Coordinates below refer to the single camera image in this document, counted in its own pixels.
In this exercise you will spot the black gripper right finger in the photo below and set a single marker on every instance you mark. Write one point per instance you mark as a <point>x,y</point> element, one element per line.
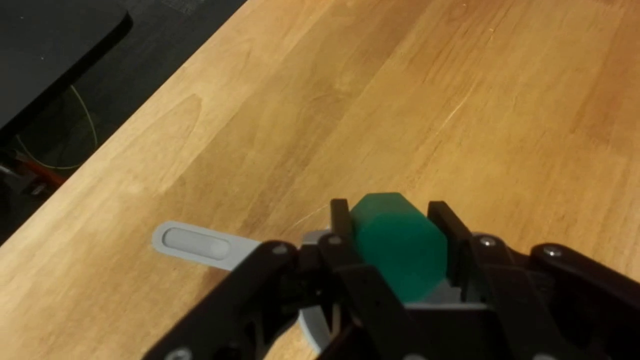
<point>546,301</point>

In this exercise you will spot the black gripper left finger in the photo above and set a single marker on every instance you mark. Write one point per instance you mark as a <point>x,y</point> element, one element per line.
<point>267,293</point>

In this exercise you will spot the green block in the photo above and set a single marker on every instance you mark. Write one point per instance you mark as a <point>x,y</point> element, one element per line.
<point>396,246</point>

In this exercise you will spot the grey measuring cup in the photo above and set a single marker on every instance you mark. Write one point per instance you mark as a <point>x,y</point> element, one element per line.
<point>192,240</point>

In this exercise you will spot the black box beside table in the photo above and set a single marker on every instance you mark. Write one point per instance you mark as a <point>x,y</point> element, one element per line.
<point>47,47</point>

